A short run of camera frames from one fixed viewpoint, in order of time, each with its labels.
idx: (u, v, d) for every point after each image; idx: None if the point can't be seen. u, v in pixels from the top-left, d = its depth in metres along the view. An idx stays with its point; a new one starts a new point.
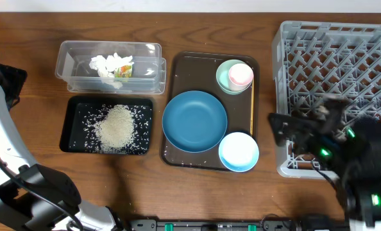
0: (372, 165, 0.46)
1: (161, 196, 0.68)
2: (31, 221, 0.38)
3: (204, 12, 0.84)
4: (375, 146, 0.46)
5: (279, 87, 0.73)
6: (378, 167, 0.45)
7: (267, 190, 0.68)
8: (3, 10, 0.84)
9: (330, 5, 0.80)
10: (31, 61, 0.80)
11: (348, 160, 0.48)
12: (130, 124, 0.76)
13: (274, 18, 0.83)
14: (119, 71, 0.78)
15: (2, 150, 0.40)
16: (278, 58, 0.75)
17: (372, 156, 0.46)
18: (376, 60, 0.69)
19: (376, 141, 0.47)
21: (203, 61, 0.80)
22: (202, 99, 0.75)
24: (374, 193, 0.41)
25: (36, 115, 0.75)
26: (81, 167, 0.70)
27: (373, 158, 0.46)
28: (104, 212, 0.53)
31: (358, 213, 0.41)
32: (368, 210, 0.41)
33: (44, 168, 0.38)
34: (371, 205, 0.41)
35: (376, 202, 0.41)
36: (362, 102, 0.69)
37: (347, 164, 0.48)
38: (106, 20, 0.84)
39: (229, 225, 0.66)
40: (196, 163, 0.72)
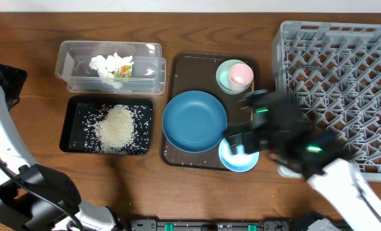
0: (290, 126, 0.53)
1: (161, 196, 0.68)
2: (31, 220, 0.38)
3: (204, 12, 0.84)
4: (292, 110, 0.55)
5: (279, 87, 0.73)
6: (301, 126, 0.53)
7: (267, 190, 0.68)
8: (3, 10, 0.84)
9: (330, 5, 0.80)
10: (31, 61, 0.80)
11: (274, 135, 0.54)
12: (130, 124, 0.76)
13: (274, 18, 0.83)
14: (119, 71, 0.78)
15: (2, 150, 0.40)
16: (278, 58, 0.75)
17: (283, 119, 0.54)
18: (376, 60, 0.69)
19: (279, 106, 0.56)
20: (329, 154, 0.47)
21: (203, 61, 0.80)
22: (203, 99, 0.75)
24: (311, 146, 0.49)
25: (36, 115, 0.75)
26: (81, 167, 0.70)
27: (287, 117, 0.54)
28: (104, 212, 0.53)
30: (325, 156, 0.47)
31: (308, 169, 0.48)
32: (312, 162, 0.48)
33: (44, 168, 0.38)
34: (313, 155, 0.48)
35: (314, 151, 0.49)
36: (362, 102, 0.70)
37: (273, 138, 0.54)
38: (106, 20, 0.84)
39: (229, 225, 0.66)
40: (196, 163, 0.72)
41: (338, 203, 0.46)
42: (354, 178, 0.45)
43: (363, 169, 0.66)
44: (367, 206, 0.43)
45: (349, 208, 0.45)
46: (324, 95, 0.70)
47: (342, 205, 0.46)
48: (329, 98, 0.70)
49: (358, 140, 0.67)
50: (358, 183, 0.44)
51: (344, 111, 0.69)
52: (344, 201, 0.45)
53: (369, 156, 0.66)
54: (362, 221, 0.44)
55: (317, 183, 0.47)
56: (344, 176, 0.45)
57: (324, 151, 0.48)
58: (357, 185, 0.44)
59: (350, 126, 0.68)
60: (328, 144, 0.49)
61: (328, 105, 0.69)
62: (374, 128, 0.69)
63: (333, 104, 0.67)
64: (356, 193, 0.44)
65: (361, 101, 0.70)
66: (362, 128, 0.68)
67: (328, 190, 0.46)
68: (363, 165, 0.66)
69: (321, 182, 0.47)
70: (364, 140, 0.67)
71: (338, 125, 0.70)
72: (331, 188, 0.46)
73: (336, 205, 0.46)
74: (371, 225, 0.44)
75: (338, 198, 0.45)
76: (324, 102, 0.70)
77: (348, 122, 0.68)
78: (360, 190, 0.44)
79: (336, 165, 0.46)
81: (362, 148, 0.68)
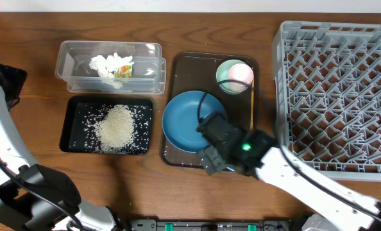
0: (226, 131, 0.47)
1: (161, 196, 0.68)
2: (31, 220, 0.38)
3: (204, 12, 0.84)
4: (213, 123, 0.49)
5: (279, 87, 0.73)
6: (226, 128, 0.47)
7: (267, 190, 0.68)
8: (2, 10, 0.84)
9: (330, 5, 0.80)
10: (30, 61, 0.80)
11: (217, 145, 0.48)
12: (130, 124, 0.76)
13: (274, 18, 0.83)
14: (119, 71, 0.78)
15: (2, 150, 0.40)
16: (278, 58, 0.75)
17: (216, 128, 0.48)
18: (376, 60, 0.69)
19: (212, 120, 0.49)
20: (260, 147, 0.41)
21: (203, 61, 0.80)
22: (203, 100, 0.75)
24: (245, 145, 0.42)
25: (36, 115, 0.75)
26: (81, 167, 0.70)
27: (218, 126, 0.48)
28: (104, 212, 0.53)
30: (258, 149, 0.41)
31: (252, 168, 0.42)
32: (249, 159, 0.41)
33: (45, 168, 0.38)
34: (248, 154, 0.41)
35: (246, 150, 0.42)
36: (362, 102, 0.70)
37: (221, 153, 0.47)
38: (106, 20, 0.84)
39: (229, 225, 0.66)
40: (196, 163, 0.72)
41: (281, 182, 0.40)
42: (290, 158, 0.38)
43: (363, 169, 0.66)
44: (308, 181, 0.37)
45: (290, 186, 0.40)
46: (324, 95, 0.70)
47: (285, 185, 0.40)
48: (329, 98, 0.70)
49: (358, 140, 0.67)
50: (292, 161, 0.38)
51: (344, 111, 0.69)
52: (285, 183, 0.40)
53: (369, 156, 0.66)
54: (317, 198, 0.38)
55: (270, 178, 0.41)
56: (276, 160, 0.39)
57: (253, 146, 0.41)
58: (292, 163, 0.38)
59: (350, 126, 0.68)
60: (245, 138, 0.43)
61: (329, 104, 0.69)
62: (374, 128, 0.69)
63: (333, 104, 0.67)
64: (292, 171, 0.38)
65: (361, 101, 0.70)
66: (362, 128, 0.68)
67: (272, 177, 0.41)
68: (363, 165, 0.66)
69: (266, 174, 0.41)
70: (364, 140, 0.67)
71: (338, 125, 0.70)
72: (267, 172, 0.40)
73: (286, 188, 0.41)
74: (326, 201, 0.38)
75: (280, 180, 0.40)
76: (324, 102, 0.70)
77: (348, 122, 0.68)
78: (296, 168, 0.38)
79: (269, 153, 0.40)
81: (362, 148, 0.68)
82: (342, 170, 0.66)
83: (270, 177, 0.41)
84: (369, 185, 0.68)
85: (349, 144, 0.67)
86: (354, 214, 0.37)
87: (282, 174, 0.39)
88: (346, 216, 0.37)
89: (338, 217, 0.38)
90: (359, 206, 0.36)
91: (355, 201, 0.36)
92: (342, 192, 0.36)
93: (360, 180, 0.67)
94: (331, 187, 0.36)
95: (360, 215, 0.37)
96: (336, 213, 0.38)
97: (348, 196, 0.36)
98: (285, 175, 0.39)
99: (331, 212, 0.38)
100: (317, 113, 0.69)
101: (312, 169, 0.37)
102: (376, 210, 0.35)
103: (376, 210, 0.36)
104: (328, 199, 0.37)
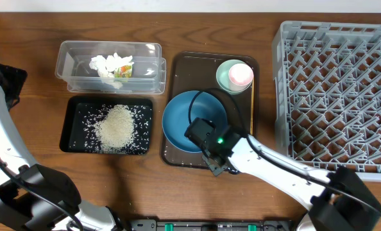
0: (206, 132, 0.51)
1: (161, 196, 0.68)
2: (31, 221, 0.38)
3: (205, 12, 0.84)
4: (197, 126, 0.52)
5: (279, 87, 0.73)
6: (205, 128, 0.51)
7: (267, 190, 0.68)
8: (2, 9, 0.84)
9: (330, 5, 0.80)
10: (30, 61, 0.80)
11: (201, 145, 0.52)
12: (130, 124, 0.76)
13: (274, 18, 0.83)
14: (119, 70, 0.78)
15: (2, 150, 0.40)
16: (278, 58, 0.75)
17: (197, 129, 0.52)
18: (376, 60, 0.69)
19: (194, 124, 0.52)
20: (231, 140, 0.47)
21: (203, 61, 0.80)
22: (203, 100, 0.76)
24: (219, 139, 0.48)
25: (36, 115, 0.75)
26: (81, 167, 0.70)
27: (199, 127, 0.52)
28: (104, 212, 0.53)
30: (229, 142, 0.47)
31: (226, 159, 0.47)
32: (223, 151, 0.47)
33: (45, 168, 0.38)
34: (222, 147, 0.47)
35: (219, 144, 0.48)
36: (362, 102, 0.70)
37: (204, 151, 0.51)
38: (106, 20, 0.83)
39: (229, 225, 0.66)
40: (196, 163, 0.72)
41: (249, 168, 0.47)
42: (255, 145, 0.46)
43: (363, 169, 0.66)
44: (270, 161, 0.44)
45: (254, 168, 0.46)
46: (324, 95, 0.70)
47: (252, 171, 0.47)
48: (329, 98, 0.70)
49: (358, 140, 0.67)
50: (257, 146, 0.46)
51: (344, 111, 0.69)
52: (251, 168, 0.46)
53: (369, 156, 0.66)
54: (278, 176, 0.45)
55: (241, 166, 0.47)
56: (244, 147, 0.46)
57: (225, 140, 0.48)
58: (256, 148, 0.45)
59: (350, 126, 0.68)
60: (217, 134, 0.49)
61: (329, 104, 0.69)
62: (374, 128, 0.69)
63: (333, 104, 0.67)
64: (256, 155, 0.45)
65: (361, 101, 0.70)
66: (362, 128, 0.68)
67: (241, 165, 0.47)
68: (363, 165, 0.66)
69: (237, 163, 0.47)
70: (364, 140, 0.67)
71: (338, 125, 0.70)
72: (238, 160, 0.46)
73: (254, 173, 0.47)
74: (283, 176, 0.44)
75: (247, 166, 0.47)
76: (324, 102, 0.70)
77: (348, 122, 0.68)
78: (258, 151, 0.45)
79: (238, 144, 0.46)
81: (362, 148, 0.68)
82: None
83: (241, 167, 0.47)
84: (369, 185, 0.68)
85: (349, 144, 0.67)
86: (307, 186, 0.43)
87: (248, 160, 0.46)
88: (301, 188, 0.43)
89: (297, 191, 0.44)
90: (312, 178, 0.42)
91: (308, 173, 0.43)
92: (297, 167, 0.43)
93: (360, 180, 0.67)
94: (288, 164, 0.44)
95: (313, 186, 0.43)
96: (294, 187, 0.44)
97: (302, 169, 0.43)
98: (251, 160, 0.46)
99: (290, 187, 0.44)
100: (317, 113, 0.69)
101: (271, 151, 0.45)
102: (326, 179, 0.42)
103: (326, 179, 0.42)
104: (287, 175, 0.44)
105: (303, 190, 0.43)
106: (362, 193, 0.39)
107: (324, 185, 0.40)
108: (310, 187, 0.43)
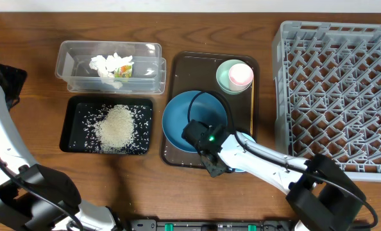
0: (201, 132, 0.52)
1: (161, 196, 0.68)
2: (31, 221, 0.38)
3: (205, 12, 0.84)
4: (192, 127, 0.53)
5: (279, 87, 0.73)
6: (200, 128, 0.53)
7: (267, 190, 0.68)
8: (2, 9, 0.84)
9: (330, 5, 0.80)
10: (30, 61, 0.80)
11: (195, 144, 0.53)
12: (130, 124, 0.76)
13: (274, 18, 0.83)
14: (119, 70, 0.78)
15: (2, 149, 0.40)
16: (278, 58, 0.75)
17: (194, 129, 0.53)
18: (376, 60, 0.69)
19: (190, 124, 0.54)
20: (222, 138, 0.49)
21: (203, 61, 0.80)
22: (203, 101, 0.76)
24: (211, 137, 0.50)
25: (36, 115, 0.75)
26: (81, 167, 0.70)
27: (195, 127, 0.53)
28: (104, 212, 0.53)
30: (220, 138, 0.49)
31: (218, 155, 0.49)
32: (214, 148, 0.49)
33: (45, 169, 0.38)
34: (213, 144, 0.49)
35: (211, 141, 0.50)
36: (362, 102, 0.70)
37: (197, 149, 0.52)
38: (106, 20, 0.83)
39: (229, 225, 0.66)
40: (196, 163, 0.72)
41: (235, 162, 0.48)
42: (242, 140, 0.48)
43: (363, 169, 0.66)
44: (254, 153, 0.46)
45: (240, 162, 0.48)
46: (324, 95, 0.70)
47: (239, 165, 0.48)
48: (329, 98, 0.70)
49: (358, 140, 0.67)
50: (242, 141, 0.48)
51: (344, 111, 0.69)
52: (237, 162, 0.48)
53: (369, 156, 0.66)
54: (260, 167, 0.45)
55: (230, 162, 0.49)
56: (232, 142, 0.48)
57: (215, 137, 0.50)
58: (242, 142, 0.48)
59: (350, 126, 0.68)
60: (211, 132, 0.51)
61: (329, 104, 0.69)
62: (374, 128, 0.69)
63: (333, 104, 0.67)
64: (241, 149, 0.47)
65: (361, 101, 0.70)
66: (362, 128, 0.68)
67: (229, 161, 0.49)
68: (363, 165, 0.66)
69: (227, 158, 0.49)
70: (364, 140, 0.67)
71: (338, 125, 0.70)
72: (226, 154, 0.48)
73: (241, 167, 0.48)
74: (263, 166, 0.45)
75: (234, 160, 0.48)
76: (324, 102, 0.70)
77: (348, 122, 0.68)
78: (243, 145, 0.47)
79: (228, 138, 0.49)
81: (362, 148, 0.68)
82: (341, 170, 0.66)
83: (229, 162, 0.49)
84: (369, 185, 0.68)
85: (349, 144, 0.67)
86: (286, 174, 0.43)
87: (234, 154, 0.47)
88: (281, 177, 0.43)
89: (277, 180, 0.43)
90: (292, 165, 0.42)
91: (288, 162, 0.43)
92: (277, 157, 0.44)
93: (360, 180, 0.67)
94: (268, 154, 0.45)
95: (293, 174, 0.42)
96: (274, 176, 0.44)
97: (282, 159, 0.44)
98: (237, 154, 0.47)
99: (272, 177, 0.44)
100: (317, 113, 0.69)
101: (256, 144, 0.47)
102: (304, 167, 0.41)
103: (304, 167, 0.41)
104: (267, 165, 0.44)
105: (284, 179, 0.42)
106: (342, 179, 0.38)
107: (302, 172, 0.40)
108: (290, 175, 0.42)
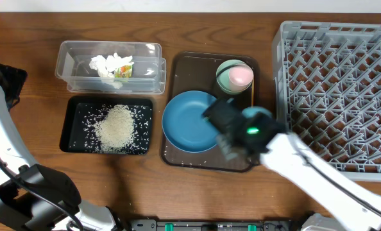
0: (229, 114, 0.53)
1: (161, 196, 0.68)
2: (31, 221, 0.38)
3: (204, 12, 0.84)
4: (215, 110, 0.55)
5: (279, 87, 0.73)
6: (228, 111, 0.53)
7: (267, 190, 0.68)
8: (2, 10, 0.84)
9: (330, 5, 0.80)
10: (31, 61, 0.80)
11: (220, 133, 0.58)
12: (130, 124, 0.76)
13: (274, 18, 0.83)
14: (119, 70, 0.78)
15: (2, 150, 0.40)
16: (278, 58, 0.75)
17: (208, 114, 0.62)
18: (376, 60, 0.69)
19: (213, 107, 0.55)
20: (268, 133, 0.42)
21: (203, 61, 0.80)
22: (203, 100, 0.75)
24: (253, 129, 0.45)
25: (36, 115, 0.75)
26: (81, 167, 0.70)
27: (222, 110, 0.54)
28: (104, 212, 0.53)
30: (265, 133, 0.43)
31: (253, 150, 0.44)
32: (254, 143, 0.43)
33: (44, 168, 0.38)
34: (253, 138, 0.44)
35: (254, 133, 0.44)
36: (362, 102, 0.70)
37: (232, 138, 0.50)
38: (106, 20, 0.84)
39: (229, 225, 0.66)
40: (196, 163, 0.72)
41: (290, 174, 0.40)
42: (301, 147, 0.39)
43: (363, 169, 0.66)
44: (321, 174, 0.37)
45: (297, 177, 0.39)
46: (324, 95, 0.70)
47: (294, 178, 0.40)
48: (329, 98, 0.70)
49: (358, 140, 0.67)
50: (302, 149, 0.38)
51: (344, 111, 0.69)
52: (290, 172, 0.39)
53: (369, 156, 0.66)
54: (328, 194, 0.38)
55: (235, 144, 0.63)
56: (286, 147, 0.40)
57: (262, 129, 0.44)
58: (303, 153, 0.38)
59: (350, 126, 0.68)
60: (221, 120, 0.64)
61: (329, 104, 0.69)
62: (374, 128, 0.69)
63: (333, 104, 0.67)
64: (302, 160, 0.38)
65: (361, 101, 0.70)
66: (362, 128, 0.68)
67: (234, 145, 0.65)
68: (363, 165, 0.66)
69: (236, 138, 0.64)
70: (364, 140, 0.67)
71: (337, 125, 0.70)
72: (274, 159, 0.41)
73: (295, 181, 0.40)
74: (334, 195, 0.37)
75: (285, 168, 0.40)
76: (324, 102, 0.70)
77: (348, 122, 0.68)
78: (306, 158, 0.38)
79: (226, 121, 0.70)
81: (362, 148, 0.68)
82: (341, 169, 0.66)
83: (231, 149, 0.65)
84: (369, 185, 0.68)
85: (349, 144, 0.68)
86: (362, 212, 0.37)
87: (291, 164, 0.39)
88: (355, 213, 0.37)
89: (345, 214, 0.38)
90: (370, 205, 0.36)
91: (367, 201, 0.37)
92: (355, 191, 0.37)
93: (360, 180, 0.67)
94: (344, 183, 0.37)
95: (370, 215, 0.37)
96: (344, 210, 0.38)
97: (361, 195, 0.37)
98: (295, 164, 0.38)
99: (341, 208, 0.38)
100: (317, 112, 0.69)
101: (321, 160, 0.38)
102: None
103: None
104: (338, 194, 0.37)
105: (357, 216, 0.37)
106: None
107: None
108: (367, 214, 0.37)
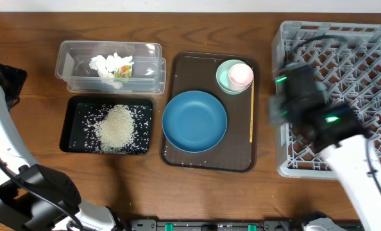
0: (308, 88, 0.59)
1: (161, 196, 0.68)
2: (31, 220, 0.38)
3: (204, 12, 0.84)
4: (303, 83, 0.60)
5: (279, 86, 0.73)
6: (308, 85, 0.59)
7: (268, 190, 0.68)
8: (2, 10, 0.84)
9: (330, 5, 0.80)
10: (31, 61, 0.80)
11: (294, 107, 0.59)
12: (130, 124, 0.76)
13: (274, 18, 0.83)
14: (119, 71, 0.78)
15: (2, 150, 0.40)
16: (278, 58, 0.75)
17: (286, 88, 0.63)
18: (376, 60, 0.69)
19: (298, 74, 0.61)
20: (346, 128, 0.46)
21: (203, 61, 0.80)
22: (204, 100, 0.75)
24: (334, 120, 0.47)
25: (36, 115, 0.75)
26: (81, 167, 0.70)
27: (305, 83, 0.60)
28: (104, 212, 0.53)
30: (344, 126, 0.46)
31: (323, 136, 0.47)
32: (327, 131, 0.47)
33: (44, 168, 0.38)
34: (328, 124, 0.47)
35: (333, 120, 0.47)
36: (362, 102, 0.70)
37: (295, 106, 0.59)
38: (105, 20, 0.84)
39: (229, 225, 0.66)
40: (196, 163, 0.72)
41: (348, 175, 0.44)
42: (369, 157, 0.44)
43: None
44: (379, 187, 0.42)
45: (354, 179, 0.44)
46: None
47: (349, 181, 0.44)
48: None
49: None
50: (371, 160, 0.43)
51: None
52: (351, 172, 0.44)
53: None
54: (374, 204, 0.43)
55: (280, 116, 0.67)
56: (357, 149, 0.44)
57: (340, 120, 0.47)
58: (370, 163, 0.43)
59: None
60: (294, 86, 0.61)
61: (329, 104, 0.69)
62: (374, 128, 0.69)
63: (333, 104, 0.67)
64: (367, 168, 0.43)
65: (361, 101, 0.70)
66: None
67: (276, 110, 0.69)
68: None
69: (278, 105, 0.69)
70: None
71: None
72: (338, 154, 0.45)
73: (349, 184, 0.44)
74: (380, 206, 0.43)
75: (344, 166, 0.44)
76: None
77: None
78: (372, 168, 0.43)
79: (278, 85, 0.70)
81: None
82: None
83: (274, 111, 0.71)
84: None
85: None
86: None
87: (355, 167, 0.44)
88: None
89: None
90: None
91: None
92: None
93: None
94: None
95: None
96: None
97: None
98: (357, 168, 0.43)
99: (379, 222, 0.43)
100: None
101: None
102: None
103: None
104: None
105: None
106: None
107: None
108: None
